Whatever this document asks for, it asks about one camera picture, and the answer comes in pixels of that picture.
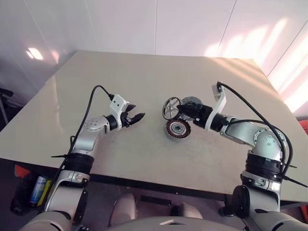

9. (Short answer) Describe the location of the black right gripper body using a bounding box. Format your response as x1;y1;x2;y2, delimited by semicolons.
191;104;214;127

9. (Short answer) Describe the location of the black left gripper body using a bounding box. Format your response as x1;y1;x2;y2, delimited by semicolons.
119;106;133;128

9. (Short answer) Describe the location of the round motor housing with windings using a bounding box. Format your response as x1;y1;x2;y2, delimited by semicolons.
164;119;193;142

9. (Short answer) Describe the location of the black flat floor plate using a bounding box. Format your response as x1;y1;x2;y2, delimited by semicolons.
140;195;172;206

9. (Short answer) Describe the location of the rounded beige robot left foot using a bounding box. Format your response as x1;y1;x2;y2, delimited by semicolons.
110;193;137;225

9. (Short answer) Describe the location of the rounded beige robot foot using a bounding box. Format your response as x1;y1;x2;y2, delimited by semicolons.
170;202;203;220
110;193;137;225

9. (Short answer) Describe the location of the rounded beige robot right foot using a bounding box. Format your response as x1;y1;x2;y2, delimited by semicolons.
170;202;203;220

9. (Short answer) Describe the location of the grey robot torso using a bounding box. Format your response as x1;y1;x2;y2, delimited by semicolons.
20;210;308;231

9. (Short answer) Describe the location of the yellow bottle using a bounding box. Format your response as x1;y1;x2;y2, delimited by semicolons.
37;179;52;208

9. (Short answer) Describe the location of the blue spray can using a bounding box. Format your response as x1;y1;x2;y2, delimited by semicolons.
29;176;49;205

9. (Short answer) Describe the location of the small red object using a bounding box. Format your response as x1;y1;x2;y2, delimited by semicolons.
14;164;31;178

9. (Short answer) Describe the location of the black bag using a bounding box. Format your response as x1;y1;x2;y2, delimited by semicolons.
10;171;37;215

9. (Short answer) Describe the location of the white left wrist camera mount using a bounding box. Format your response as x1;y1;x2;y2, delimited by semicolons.
108;94;129;131

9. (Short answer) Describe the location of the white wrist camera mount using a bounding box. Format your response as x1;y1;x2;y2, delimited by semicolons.
205;82;228;132
108;94;129;131

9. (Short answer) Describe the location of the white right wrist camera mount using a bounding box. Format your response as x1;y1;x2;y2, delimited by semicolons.
205;82;228;132

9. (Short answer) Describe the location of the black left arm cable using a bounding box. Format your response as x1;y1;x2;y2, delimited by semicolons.
57;84;115;179

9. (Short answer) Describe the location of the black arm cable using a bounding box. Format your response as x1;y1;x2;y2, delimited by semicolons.
57;84;115;179
216;81;295;179

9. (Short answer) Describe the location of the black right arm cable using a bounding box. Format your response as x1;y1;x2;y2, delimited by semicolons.
216;81;295;179

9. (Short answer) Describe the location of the black table frame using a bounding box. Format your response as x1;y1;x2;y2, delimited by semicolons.
89;175;308;210

